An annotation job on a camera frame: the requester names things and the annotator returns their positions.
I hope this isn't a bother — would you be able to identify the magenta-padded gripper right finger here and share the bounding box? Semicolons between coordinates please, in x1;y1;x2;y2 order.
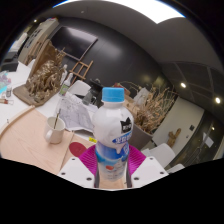
125;144;170;189

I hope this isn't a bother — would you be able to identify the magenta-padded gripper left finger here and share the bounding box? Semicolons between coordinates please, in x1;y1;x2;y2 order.
57;144;100;189

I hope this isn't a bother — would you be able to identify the white blue-capped drink bottle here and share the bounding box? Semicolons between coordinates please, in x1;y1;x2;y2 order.
91;87;135;183

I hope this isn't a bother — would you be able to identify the white chair with papers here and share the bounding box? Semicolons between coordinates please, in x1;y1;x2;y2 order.
141;143;177;168

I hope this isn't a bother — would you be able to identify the flat round red coaster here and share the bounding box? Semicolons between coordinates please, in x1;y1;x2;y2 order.
68;141;88;158

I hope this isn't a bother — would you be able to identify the white chair with backpack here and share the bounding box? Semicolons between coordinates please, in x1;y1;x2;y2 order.
164;163;186;174

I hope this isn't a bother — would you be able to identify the dried plant in grey pot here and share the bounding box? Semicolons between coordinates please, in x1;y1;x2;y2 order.
128;83;179;151

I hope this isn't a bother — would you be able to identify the wooden figure statue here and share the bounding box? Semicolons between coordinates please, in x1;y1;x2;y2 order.
166;128;183;148

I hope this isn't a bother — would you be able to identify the white mug with stick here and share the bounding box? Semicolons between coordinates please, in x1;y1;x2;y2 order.
43;108;67;145

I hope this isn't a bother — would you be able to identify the printed paper sheet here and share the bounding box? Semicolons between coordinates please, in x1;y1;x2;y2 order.
54;91;99;133

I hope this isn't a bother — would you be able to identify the cardboard box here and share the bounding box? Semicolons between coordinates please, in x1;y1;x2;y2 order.
123;94;138;115

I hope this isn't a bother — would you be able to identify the grey glass bottle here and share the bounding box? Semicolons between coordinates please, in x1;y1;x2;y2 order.
82;90;96;107

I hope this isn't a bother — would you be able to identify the green-labelled spray bottle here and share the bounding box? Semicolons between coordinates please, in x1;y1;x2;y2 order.
59;72;74;97

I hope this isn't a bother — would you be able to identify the brown carved sculpture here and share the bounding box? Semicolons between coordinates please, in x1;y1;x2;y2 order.
12;39;68;108

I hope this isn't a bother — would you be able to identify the wooden easel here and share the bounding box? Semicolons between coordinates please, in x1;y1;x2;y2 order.
61;46;94;84

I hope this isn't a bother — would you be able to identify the small jar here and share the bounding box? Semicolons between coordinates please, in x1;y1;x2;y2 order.
5;85;13;98

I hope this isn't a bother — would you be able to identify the colourful book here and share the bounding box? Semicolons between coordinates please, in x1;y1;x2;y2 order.
0;69;11;96

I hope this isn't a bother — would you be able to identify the black flat case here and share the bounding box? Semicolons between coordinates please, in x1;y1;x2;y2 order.
0;58;19;73

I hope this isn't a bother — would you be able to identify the white cabinet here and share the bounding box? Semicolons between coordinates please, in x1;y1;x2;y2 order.
18;18;59;66

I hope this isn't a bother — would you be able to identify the black wall screen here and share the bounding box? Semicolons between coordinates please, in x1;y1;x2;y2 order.
49;26;99;63

